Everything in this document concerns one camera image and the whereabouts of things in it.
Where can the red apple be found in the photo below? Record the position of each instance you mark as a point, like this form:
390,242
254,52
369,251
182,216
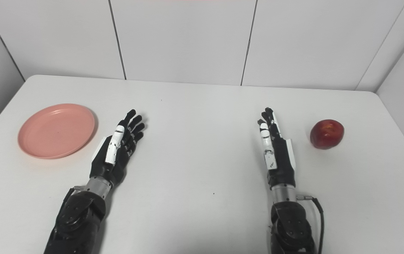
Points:
327,133

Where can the pink round plate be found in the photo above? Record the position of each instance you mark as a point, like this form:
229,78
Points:
56,130

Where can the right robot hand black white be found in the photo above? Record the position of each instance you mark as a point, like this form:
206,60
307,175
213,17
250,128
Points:
280,158

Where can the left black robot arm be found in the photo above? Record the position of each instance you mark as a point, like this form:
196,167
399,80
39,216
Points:
78,218

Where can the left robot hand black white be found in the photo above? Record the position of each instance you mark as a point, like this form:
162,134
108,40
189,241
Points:
117,155

